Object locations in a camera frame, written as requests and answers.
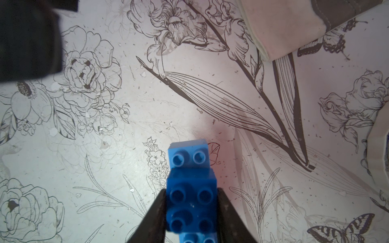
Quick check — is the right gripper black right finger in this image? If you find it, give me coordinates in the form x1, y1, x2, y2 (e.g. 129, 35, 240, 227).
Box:
216, 188, 257, 243

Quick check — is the potted green plant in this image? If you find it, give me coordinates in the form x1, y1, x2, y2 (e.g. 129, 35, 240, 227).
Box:
367, 103, 389, 193

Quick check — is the small blue lego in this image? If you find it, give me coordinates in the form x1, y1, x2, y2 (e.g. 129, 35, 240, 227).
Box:
166, 168, 217, 234

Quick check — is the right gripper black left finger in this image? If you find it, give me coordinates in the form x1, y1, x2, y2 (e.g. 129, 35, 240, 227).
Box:
127, 189, 167, 243

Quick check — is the blue long lego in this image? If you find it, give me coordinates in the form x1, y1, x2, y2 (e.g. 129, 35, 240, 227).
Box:
168, 139, 217, 243

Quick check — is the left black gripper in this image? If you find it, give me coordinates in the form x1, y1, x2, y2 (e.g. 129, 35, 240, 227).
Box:
1, 1, 79, 82

